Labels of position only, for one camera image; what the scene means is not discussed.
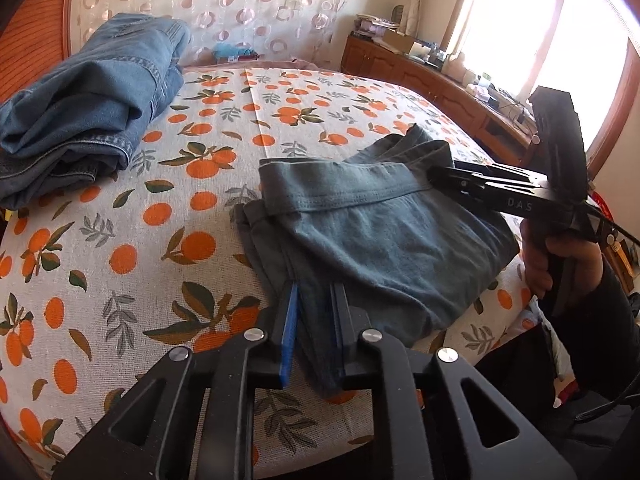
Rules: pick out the stack of papers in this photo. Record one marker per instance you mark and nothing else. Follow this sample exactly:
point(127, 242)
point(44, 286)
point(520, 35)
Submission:
point(372, 26)

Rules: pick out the folded blue denim jeans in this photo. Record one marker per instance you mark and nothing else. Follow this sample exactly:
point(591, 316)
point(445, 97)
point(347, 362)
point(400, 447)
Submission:
point(85, 118)

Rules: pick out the person right hand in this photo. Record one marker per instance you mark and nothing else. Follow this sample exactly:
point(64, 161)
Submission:
point(542, 255)

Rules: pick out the orange fruit print bedsheet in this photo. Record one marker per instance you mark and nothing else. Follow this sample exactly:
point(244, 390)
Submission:
point(96, 285)

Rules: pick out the wooden headboard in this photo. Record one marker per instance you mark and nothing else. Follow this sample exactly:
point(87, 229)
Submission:
point(36, 39)

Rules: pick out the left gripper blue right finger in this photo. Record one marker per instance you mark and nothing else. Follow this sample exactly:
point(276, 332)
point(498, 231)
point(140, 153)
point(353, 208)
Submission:
point(435, 416)

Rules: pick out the grey-blue cotton pants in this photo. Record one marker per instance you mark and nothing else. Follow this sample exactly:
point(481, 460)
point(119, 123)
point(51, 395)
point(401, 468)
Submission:
point(409, 255)

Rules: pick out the window with wooden frame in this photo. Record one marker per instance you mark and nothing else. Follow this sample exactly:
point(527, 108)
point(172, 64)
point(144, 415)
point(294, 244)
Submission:
point(580, 46)

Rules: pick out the cardboard box on cabinet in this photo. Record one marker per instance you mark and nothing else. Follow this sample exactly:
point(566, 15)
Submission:
point(397, 42)

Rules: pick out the long wooden cabinet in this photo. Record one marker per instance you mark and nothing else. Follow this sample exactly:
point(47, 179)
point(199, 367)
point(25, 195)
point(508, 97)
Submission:
point(492, 130)

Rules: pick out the teal item on box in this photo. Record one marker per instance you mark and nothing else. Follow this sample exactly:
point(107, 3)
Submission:
point(228, 53)

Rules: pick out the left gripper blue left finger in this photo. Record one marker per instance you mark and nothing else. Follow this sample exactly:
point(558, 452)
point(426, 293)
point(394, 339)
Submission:
point(191, 415)

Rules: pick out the circle pattern sheer curtain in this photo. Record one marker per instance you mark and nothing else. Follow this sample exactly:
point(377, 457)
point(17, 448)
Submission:
point(275, 29)

